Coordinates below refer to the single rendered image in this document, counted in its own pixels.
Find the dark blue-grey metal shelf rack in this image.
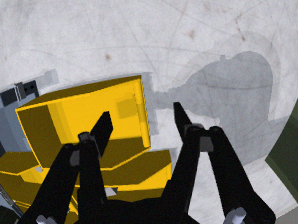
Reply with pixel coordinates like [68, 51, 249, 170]
[0, 80, 39, 218]

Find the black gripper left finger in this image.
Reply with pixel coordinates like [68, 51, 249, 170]
[17, 111, 113, 224]

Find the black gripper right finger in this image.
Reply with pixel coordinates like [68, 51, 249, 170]
[147, 102, 276, 224]

